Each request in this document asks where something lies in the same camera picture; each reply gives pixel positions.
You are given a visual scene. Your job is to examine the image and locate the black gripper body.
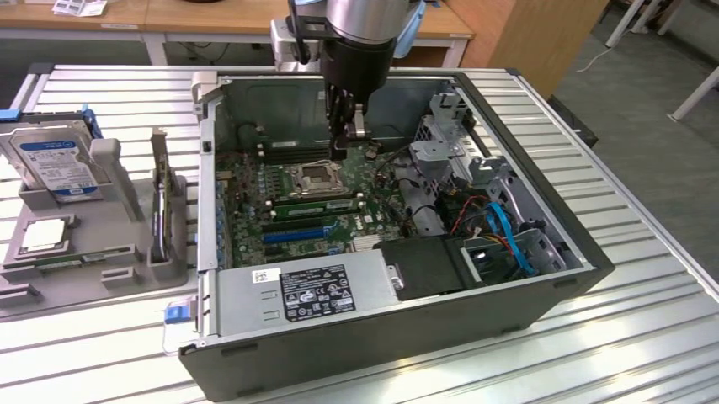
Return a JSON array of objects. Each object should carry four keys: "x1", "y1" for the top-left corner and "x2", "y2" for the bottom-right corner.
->
[{"x1": 320, "y1": 36, "x2": 395, "y2": 104}]

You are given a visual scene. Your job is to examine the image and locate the empty black RAM slots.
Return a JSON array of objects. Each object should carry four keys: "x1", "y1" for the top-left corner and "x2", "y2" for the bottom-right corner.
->
[{"x1": 255, "y1": 141, "x2": 332, "y2": 166}]

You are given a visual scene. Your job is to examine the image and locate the installed green RAM stick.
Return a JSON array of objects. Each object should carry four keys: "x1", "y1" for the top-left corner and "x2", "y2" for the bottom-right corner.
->
[{"x1": 271, "y1": 196, "x2": 367, "y2": 220}]

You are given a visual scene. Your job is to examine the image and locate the CPU socket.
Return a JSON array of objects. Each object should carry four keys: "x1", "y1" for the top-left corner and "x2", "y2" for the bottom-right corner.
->
[{"x1": 287, "y1": 161, "x2": 351, "y2": 199}]

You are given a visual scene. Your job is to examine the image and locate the metal disk bay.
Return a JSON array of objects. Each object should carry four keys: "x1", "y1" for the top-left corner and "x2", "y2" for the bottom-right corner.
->
[{"x1": 408, "y1": 93, "x2": 479, "y2": 186}]

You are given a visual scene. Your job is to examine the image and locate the green motherboard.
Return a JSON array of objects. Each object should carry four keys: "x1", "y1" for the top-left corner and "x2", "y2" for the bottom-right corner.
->
[{"x1": 213, "y1": 145, "x2": 451, "y2": 269}]

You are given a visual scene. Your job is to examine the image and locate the blue expansion slot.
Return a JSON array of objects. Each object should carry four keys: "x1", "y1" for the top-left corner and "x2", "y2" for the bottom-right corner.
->
[{"x1": 261, "y1": 226, "x2": 331, "y2": 246}]

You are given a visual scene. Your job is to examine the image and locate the wooden cabinet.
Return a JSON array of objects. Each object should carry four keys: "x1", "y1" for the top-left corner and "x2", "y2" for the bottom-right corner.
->
[{"x1": 437, "y1": 0, "x2": 612, "y2": 110}]

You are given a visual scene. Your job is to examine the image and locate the wooden desk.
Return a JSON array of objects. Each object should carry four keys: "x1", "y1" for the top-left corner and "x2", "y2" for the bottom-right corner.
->
[{"x1": 0, "y1": 0, "x2": 476, "y2": 67}]

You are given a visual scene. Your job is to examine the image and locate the graphics card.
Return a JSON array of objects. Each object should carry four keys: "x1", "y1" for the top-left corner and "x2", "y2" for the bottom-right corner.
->
[{"x1": 148, "y1": 127, "x2": 175, "y2": 263}]

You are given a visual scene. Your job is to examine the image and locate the grey power supply unit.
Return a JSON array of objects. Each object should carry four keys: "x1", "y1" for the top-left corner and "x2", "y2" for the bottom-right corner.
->
[{"x1": 208, "y1": 250, "x2": 407, "y2": 337}]

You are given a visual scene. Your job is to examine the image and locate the white table leg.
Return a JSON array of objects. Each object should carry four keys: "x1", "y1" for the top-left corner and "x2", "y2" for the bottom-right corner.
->
[{"x1": 603, "y1": 0, "x2": 648, "y2": 48}]

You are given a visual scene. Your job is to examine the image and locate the grey parts rack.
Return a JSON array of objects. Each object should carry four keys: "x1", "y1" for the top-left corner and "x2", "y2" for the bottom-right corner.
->
[{"x1": 0, "y1": 138, "x2": 196, "y2": 311}]

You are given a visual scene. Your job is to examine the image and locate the black open PC case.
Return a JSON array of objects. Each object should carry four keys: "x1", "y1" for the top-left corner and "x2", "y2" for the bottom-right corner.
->
[{"x1": 177, "y1": 70, "x2": 616, "y2": 402}]

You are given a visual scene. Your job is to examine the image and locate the blue disk caddy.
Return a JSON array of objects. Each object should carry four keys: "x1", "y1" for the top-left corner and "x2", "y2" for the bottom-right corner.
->
[{"x1": 0, "y1": 104, "x2": 97, "y2": 140}]

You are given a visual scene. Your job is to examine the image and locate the hard disk with blue label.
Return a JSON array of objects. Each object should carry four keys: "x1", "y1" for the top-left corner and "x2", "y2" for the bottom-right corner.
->
[{"x1": 0, "y1": 119, "x2": 104, "y2": 204}]

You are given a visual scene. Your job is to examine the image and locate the white paper sheets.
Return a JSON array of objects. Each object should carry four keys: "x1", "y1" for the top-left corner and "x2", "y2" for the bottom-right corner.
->
[{"x1": 50, "y1": 0, "x2": 109, "y2": 17}]

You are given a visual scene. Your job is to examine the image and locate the blue case latch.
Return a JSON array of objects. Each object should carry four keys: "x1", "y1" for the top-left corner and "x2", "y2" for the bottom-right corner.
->
[{"x1": 164, "y1": 299, "x2": 192, "y2": 326}]

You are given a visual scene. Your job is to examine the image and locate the silver CPU chip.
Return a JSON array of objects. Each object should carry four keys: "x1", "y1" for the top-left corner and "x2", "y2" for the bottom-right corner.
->
[{"x1": 18, "y1": 218, "x2": 70, "y2": 253}]

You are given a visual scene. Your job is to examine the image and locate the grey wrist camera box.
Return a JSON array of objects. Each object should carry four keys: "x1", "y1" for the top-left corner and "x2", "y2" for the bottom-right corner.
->
[{"x1": 268, "y1": 17, "x2": 328, "y2": 69}]

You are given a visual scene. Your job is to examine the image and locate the red and black wires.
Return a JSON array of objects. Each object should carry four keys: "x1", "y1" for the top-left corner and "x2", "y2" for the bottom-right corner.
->
[{"x1": 443, "y1": 189, "x2": 495, "y2": 237}]

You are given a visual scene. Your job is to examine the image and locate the blue data wire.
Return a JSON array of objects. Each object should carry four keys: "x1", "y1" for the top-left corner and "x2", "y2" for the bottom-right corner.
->
[{"x1": 485, "y1": 201, "x2": 537, "y2": 279}]

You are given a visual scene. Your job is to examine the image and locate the white floor cable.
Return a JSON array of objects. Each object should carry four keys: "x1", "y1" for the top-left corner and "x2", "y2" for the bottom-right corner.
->
[{"x1": 575, "y1": 45, "x2": 611, "y2": 73}]

